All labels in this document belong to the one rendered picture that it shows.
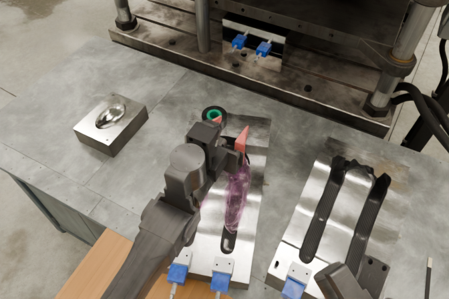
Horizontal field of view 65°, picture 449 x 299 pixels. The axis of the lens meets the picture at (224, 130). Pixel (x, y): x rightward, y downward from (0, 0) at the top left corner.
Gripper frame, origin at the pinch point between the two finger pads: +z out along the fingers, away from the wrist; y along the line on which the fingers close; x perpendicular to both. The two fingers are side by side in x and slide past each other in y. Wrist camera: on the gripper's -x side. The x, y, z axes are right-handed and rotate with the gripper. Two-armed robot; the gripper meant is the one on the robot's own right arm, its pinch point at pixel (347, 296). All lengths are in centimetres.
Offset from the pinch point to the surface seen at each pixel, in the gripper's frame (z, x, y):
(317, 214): 14.5, -13.4, 11.6
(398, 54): 26, -69, 7
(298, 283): 2.4, 2.7, 10.4
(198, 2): 32, -69, 80
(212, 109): 18, -30, 52
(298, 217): 12.6, -10.6, 15.7
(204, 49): 51, -58, 79
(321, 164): 16.0, -26.5, 15.7
